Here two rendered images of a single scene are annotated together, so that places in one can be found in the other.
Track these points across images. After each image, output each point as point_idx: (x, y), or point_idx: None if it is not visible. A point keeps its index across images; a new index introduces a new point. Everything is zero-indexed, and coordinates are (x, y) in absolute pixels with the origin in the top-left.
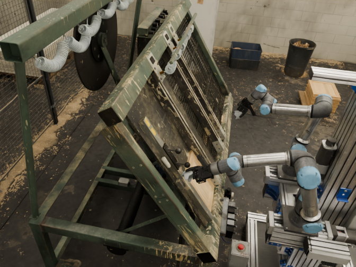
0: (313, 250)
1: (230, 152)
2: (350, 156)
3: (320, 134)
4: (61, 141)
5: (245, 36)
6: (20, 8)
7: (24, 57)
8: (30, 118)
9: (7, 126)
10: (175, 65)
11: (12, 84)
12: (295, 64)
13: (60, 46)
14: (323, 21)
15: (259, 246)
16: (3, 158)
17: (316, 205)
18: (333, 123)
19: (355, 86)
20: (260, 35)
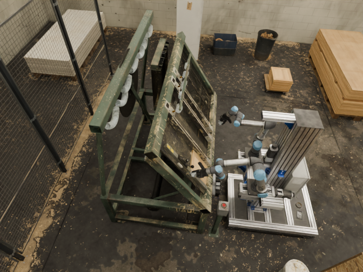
0: (264, 203)
1: (216, 128)
2: (284, 155)
3: (277, 109)
4: None
5: (224, 25)
6: (41, 9)
7: (102, 130)
8: (73, 111)
9: (58, 120)
10: (181, 108)
11: (52, 82)
12: (262, 51)
13: (82, 48)
14: (285, 12)
15: (235, 194)
16: (65, 148)
17: (263, 185)
18: (287, 99)
19: (286, 122)
20: (236, 24)
